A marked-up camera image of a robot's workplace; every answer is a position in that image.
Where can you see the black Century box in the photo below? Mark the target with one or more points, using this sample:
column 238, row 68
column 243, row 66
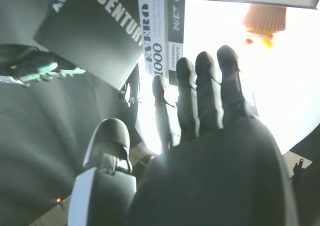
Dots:
column 87, row 35

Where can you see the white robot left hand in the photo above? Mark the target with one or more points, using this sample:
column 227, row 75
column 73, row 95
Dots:
column 212, row 173

